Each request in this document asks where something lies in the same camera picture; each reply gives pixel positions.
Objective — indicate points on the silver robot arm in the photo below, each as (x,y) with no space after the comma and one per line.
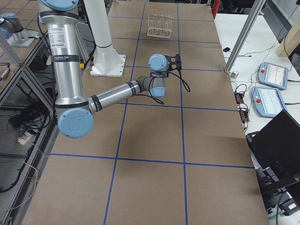
(74,110)

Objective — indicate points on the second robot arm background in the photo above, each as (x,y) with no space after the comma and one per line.
(12,29)

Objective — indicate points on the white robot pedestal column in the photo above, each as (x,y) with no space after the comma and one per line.
(107,62)

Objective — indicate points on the aluminium frame post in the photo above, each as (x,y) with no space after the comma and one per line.
(251,18)

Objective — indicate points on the brown paper table cover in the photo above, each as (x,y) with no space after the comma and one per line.
(186,162)

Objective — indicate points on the lower teach pendant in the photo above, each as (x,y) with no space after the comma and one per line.
(268,102)

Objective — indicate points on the orange black electronics box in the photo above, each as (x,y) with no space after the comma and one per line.
(239,97)

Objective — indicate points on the black laptop monitor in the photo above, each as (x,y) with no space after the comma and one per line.
(277,146)

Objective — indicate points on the white wire cup holder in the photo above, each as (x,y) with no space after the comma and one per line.
(159,26)

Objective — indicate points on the upper teach pendant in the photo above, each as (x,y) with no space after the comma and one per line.
(273,75)

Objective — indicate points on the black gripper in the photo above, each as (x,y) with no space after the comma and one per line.
(167,56)

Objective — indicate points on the teach pendant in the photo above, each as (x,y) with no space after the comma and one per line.
(273,75)
(268,102)

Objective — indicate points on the small metal cylinder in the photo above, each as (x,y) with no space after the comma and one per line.
(234,74)

